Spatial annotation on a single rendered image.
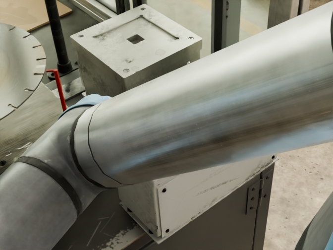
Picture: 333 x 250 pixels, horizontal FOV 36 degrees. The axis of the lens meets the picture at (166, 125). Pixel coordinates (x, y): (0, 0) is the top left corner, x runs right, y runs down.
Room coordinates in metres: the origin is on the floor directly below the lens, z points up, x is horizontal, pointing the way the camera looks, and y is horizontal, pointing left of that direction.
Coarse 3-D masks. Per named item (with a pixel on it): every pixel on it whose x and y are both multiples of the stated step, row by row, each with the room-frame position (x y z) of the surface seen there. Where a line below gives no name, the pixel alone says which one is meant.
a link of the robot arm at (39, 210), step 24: (24, 168) 0.30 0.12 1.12; (0, 192) 0.27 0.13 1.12; (24, 192) 0.27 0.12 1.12; (48, 192) 0.28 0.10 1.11; (0, 216) 0.25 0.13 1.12; (24, 216) 0.25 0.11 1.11; (48, 216) 0.26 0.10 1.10; (72, 216) 0.28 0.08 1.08; (0, 240) 0.23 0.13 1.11; (24, 240) 0.24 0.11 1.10; (48, 240) 0.25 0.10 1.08
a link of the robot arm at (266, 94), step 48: (240, 48) 0.26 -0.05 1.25; (288, 48) 0.23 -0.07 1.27; (96, 96) 0.39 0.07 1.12; (144, 96) 0.28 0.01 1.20; (192, 96) 0.25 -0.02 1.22; (240, 96) 0.23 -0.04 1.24; (288, 96) 0.21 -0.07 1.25; (48, 144) 0.32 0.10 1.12; (96, 144) 0.29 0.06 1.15; (144, 144) 0.26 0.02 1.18; (192, 144) 0.24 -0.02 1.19; (240, 144) 0.22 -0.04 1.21; (288, 144) 0.21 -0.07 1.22; (96, 192) 0.30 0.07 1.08
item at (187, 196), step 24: (216, 168) 0.54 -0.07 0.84; (240, 168) 0.58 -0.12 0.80; (264, 168) 0.62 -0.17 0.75; (120, 192) 0.55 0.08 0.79; (144, 192) 0.49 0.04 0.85; (168, 192) 0.49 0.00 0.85; (192, 192) 0.52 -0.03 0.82; (216, 192) 0.55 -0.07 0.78; (144, 216) 0.50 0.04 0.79; (168, 216) 0.49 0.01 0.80; (192, 216) 0.51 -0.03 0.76
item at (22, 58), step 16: (0, 32) 0.80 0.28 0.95; (16, 32) 0.79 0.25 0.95; (0, 48) 0.75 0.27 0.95; (16, 48) 0.74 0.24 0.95; (32, 48) 0.74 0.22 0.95; (0, 64) 0.70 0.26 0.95; (16, 64) 0.69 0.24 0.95; (32, 64) 0.69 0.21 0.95; (0, 80) 0.65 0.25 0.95; (16, 80) 0.65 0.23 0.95; (32, 80) 0.65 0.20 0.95; (0, 96) 0.61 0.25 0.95; (16, 96) 0.61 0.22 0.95; (0, 112) 0.58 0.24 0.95
